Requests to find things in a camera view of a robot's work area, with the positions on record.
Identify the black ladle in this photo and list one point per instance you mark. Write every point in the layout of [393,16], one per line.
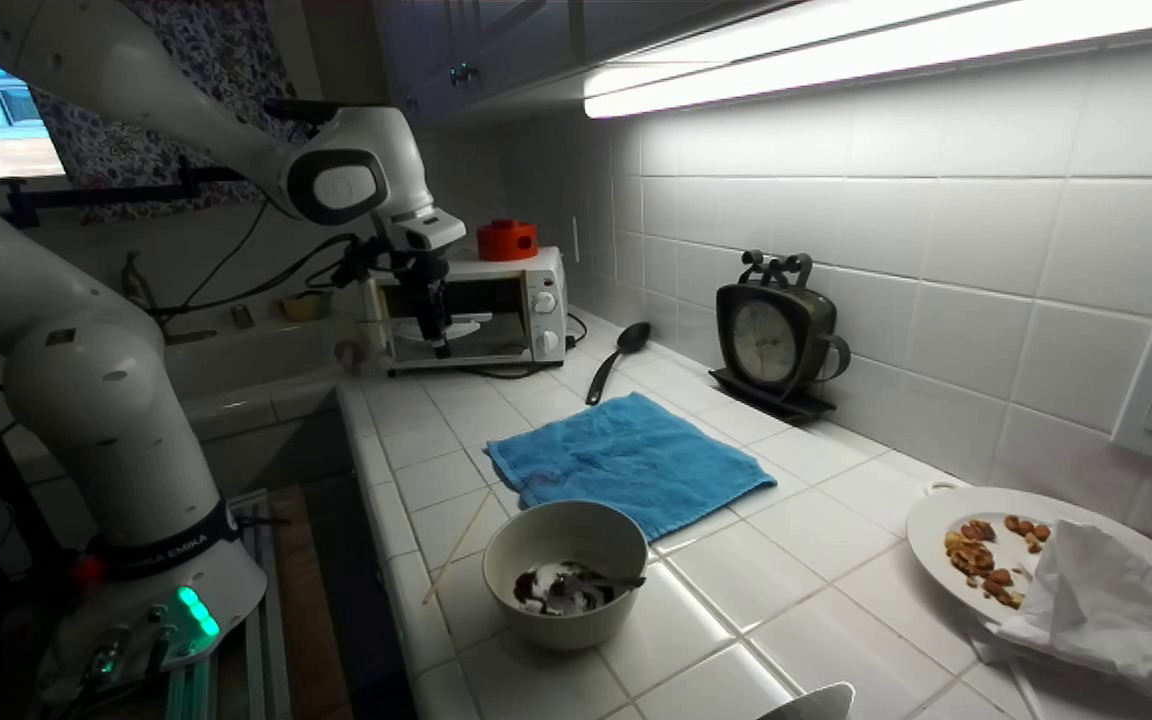
[618,355]

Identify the white crumpled napkin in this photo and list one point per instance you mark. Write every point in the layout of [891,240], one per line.
[1118,607]

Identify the metal spoon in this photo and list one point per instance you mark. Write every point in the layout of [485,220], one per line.
[603,582]

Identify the white bowl with dark contents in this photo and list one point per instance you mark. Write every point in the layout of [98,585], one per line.
[561,544]

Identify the white plate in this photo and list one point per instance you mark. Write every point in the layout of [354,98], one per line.
[962,514]

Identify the under-cabinet light strip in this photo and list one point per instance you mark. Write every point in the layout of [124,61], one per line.
[868,47]

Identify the blue cloth towel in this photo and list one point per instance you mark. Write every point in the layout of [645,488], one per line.
[631,463]

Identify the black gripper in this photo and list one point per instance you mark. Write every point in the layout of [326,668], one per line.
[425,258]

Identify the white toaster oven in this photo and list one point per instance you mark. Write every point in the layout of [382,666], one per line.
[517,307]

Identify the brown food pieces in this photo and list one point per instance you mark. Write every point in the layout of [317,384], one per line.
[981,554]

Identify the white upper wall cabinet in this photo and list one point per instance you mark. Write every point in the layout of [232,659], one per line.
[536,40]

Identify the dark cup-shaped clock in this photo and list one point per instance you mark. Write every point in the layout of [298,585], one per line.
[772,341]

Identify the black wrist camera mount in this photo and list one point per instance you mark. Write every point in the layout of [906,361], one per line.
[363,258]

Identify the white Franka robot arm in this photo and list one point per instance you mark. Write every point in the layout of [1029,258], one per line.
[83,361]

